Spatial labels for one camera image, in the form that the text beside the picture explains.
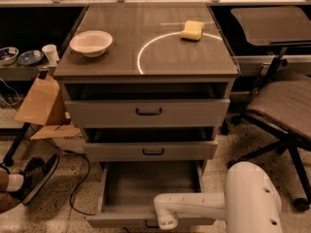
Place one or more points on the grey bottom drawer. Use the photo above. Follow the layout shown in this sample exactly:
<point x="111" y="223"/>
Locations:
<point x="129" y="188"/>

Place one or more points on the grey drawer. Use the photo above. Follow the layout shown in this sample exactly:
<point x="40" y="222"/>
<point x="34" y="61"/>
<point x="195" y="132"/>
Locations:
<point x="147" y="113"/>
<point x="129" y="188"/>
<point x="161" y="151"/>

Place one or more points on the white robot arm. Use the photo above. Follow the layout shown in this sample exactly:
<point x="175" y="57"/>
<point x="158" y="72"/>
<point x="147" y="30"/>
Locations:
<point x="249" y="204"/>

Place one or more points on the grey drawer cabinet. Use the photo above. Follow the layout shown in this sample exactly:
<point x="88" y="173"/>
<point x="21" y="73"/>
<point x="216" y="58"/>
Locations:
<point x="148" y="60"/>

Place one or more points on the grey top drawer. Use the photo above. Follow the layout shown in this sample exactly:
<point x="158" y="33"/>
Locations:
<point x="147" y="113"/>

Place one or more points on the grey middle drawer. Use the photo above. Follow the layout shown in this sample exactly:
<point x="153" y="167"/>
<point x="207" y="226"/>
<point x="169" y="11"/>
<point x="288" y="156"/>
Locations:
<point x="161" y="151"/>

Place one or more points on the yellow sponge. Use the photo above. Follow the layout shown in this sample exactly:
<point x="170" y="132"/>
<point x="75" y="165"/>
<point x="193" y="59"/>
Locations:
<point x="193" y="30"/>

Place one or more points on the white bowl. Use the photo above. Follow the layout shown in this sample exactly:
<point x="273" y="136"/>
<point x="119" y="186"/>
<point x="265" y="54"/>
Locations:
<point x="91" y="43"/>

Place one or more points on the brown cardboard box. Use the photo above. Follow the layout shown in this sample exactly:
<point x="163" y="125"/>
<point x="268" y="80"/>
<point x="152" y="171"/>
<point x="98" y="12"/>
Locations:
<point x="44" y="106"/>

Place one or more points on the white paper cup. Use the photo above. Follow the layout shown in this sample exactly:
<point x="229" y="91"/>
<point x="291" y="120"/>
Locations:
<point x="50" y="51"/>

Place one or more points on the black office chair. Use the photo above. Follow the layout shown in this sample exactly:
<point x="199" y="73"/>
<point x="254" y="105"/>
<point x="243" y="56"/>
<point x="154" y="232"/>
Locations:
<point x="282" y="105"/>

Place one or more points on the black sneaker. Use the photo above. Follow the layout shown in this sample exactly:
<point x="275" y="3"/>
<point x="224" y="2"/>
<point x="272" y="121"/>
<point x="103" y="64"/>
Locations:
<point x="36" y="173"/>

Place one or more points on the grey side shelf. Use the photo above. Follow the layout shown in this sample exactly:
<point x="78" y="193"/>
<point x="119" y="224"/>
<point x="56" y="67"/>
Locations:
<point x="18" y="73"/>

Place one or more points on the black stand leg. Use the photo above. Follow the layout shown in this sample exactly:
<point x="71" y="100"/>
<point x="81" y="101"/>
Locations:
<point x="17" y="134"/>

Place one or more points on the metal bowl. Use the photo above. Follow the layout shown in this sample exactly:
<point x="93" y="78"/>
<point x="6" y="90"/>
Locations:
<point x="8" y="56"/>

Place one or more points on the person leg brown trousers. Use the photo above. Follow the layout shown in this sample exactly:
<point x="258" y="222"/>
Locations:
<point x="9" y="183"/>

